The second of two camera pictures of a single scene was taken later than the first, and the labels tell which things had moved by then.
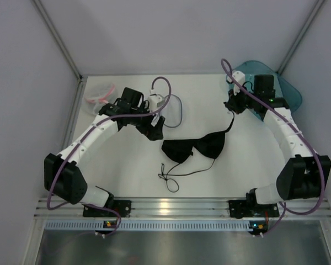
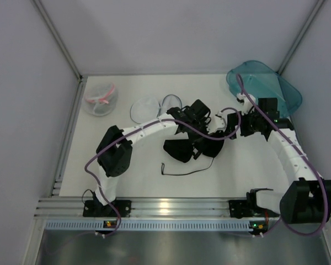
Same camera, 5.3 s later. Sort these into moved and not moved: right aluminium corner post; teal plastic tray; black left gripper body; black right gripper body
Moved: black left gripper body; black right gripper body
Not moved: teal plastic tray; right aluminium corner post
